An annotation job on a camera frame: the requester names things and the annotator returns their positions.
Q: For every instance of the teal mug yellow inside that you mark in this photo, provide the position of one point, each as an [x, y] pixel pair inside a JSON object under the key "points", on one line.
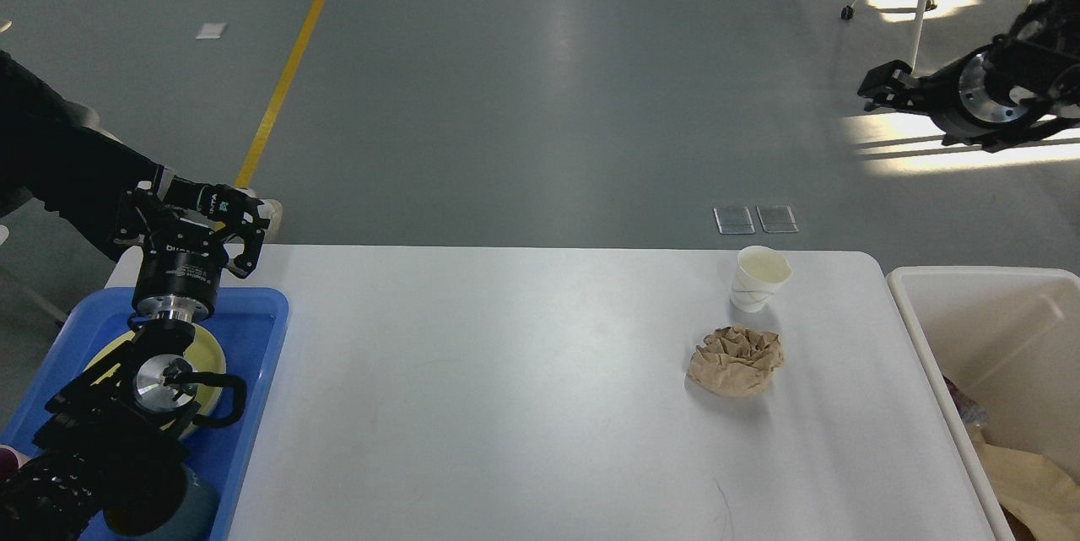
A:
{"points": [[177, 506]]}

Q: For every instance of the red snack wrapper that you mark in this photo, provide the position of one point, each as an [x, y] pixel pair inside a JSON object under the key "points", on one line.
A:
{"points": [[971, 413]]}

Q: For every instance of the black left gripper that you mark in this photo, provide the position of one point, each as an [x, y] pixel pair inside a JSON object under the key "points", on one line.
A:
{"points": [[180, 273]]}

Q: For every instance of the seated person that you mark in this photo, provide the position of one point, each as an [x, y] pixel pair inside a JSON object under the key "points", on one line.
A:
{"points": [[48, 153]]}

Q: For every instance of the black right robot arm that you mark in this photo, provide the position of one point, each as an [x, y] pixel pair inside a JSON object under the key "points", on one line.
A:
{"points": [[1022, 87]]}

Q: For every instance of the pink cup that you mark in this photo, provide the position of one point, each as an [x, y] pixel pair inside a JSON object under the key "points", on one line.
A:
{"points": [[11, 461]]}

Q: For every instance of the brown paper ball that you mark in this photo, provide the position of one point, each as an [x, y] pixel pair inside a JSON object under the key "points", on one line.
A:
{"points": [[736, 361]]}

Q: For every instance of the blue plastic tray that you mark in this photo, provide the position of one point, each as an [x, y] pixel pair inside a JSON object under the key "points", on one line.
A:
{"points": [[250, 325]]}

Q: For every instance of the small white cup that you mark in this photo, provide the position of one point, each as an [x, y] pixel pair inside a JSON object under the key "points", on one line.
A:
{"points": [[760, 272]]}

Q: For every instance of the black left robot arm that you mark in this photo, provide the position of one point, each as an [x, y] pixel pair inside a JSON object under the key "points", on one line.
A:
{"points": [[112, 444]]}

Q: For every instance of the brown paper bag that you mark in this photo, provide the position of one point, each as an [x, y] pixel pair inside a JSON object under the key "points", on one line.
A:
{"points": [[1039, 499]]}

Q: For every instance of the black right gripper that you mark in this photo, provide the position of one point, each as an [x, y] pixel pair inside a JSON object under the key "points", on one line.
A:
{"points": [[971, 106]]}

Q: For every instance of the white plastic bin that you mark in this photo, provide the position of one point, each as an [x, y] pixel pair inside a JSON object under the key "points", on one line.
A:
{"points": [[1007, 337]]}

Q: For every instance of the yellow plastic plate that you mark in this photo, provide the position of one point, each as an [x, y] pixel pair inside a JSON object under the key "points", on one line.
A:
{"points": [[207, 355]]}

